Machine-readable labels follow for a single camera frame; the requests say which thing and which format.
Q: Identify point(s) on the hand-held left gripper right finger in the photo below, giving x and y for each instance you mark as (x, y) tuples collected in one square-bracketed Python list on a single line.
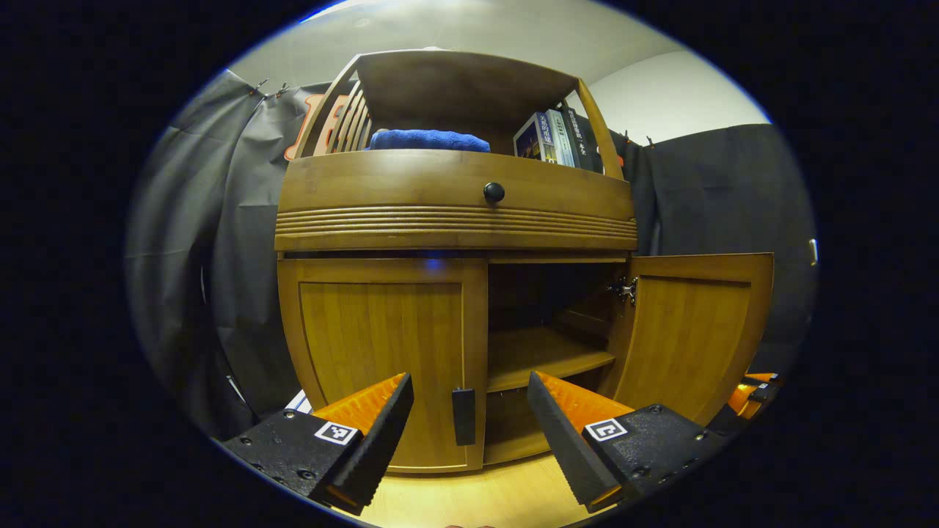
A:
[(561, 447)]

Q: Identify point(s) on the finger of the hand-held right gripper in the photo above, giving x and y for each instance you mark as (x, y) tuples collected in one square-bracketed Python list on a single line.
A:
[(741, 400), (763, 392)]

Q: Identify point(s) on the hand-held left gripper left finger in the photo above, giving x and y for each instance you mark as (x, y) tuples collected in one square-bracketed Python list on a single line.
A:
[(378, 447)]

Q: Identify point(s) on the wooden shoe cabinet door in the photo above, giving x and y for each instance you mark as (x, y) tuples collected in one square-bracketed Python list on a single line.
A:
[(374, 337), (689, 337)]

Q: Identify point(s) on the wooden double-door shoe cabinet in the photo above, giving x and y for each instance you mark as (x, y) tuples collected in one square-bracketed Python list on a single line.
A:
[(455, 88)]

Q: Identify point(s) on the metal door hinge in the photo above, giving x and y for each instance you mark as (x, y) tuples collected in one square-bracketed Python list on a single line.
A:
[(625, 291)]

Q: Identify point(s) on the wooden inner shelf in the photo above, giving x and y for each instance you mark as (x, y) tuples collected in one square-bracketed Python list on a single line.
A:
[(539, 356)]

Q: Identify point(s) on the wooden drawer with black knob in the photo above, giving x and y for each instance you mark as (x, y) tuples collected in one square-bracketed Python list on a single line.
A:
[(381, 183)]

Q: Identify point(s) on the black backdrop cloth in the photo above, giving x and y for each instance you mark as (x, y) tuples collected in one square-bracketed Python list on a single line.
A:
[(220, 220)]

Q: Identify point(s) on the black spine book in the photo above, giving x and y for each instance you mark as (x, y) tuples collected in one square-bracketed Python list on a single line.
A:
[(585, 143)]

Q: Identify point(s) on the grey spine book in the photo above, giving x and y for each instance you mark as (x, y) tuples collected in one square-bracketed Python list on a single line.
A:
[(559, 139)]

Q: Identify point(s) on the blue cover book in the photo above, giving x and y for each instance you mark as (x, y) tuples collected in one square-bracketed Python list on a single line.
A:
[(530, 139)]

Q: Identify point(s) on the blue folded towel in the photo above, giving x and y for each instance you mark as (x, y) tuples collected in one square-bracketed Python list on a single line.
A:
[(429, 141)]

